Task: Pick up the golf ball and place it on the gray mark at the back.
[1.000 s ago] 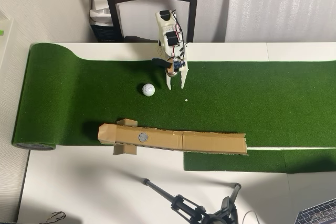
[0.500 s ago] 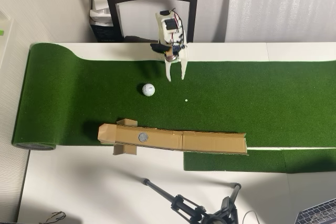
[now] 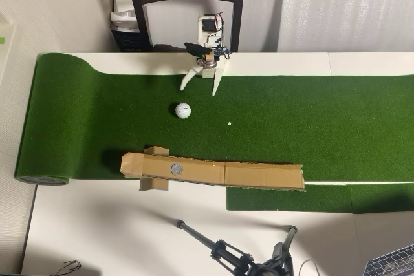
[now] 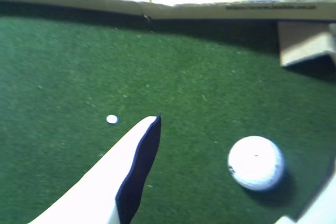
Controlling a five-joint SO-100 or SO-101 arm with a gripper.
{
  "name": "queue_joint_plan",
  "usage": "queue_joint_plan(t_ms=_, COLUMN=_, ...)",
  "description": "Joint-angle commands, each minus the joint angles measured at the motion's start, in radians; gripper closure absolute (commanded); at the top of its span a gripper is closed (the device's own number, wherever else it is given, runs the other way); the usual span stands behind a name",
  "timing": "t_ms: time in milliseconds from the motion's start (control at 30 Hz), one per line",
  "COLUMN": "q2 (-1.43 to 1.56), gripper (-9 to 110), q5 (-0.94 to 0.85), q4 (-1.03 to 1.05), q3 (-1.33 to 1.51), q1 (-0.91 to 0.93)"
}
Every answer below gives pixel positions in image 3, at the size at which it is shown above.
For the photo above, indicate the gray laptop keyboard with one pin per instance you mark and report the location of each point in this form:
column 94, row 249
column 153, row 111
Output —
column 391, row 261

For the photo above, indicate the white pleated curtain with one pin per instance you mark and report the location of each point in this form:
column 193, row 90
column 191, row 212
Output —
column 346, row 7

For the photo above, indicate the brown cardboard bracket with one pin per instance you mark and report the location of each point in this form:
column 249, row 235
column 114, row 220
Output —
column 209, row 54

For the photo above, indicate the blue circuit board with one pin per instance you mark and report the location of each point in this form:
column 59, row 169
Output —
column 221, row 51

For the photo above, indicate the silver round camera lens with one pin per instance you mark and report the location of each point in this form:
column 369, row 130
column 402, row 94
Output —
column 209, row 63

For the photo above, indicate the long green putting mat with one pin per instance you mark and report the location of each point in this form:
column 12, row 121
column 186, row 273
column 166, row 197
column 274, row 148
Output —
column 291, row 111

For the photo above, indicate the white golf ball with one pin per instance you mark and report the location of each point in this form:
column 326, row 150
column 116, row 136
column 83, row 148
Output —
column 182, row 110

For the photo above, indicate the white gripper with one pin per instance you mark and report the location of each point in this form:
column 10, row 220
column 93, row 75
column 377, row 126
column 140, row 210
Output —
column 217, row 72

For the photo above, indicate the green turf mat piece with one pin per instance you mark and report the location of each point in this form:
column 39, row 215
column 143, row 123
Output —
column 284, row 198

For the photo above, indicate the black flat wrist module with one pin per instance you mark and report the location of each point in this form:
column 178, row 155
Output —
column 195, row 48

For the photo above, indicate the white tray with green tab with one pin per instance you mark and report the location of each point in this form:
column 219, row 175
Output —
column 8, row 59

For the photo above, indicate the black tripod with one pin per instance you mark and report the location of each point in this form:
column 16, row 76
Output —
column 223, row 250

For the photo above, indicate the brown cardboard ramp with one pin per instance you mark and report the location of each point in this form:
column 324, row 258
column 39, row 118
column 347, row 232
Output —
column 258, row 176

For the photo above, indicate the dark blue printed box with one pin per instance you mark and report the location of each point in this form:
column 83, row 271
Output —
column 129, row 40

